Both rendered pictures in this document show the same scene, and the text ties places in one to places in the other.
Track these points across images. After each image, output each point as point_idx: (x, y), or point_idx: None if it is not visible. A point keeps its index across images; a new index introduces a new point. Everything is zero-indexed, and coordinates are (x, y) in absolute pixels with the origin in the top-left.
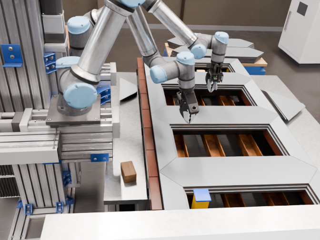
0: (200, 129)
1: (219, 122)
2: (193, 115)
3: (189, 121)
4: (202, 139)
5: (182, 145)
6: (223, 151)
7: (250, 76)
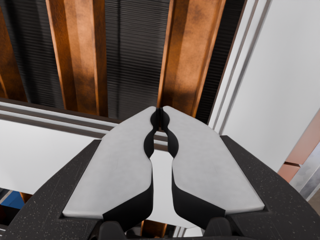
0: (103, 120)
1: (28, 132)
2: (116, 145)
3: (162, 113)
4: (107, 115)
5: (162, 106)
6: (53, 45)
7: None
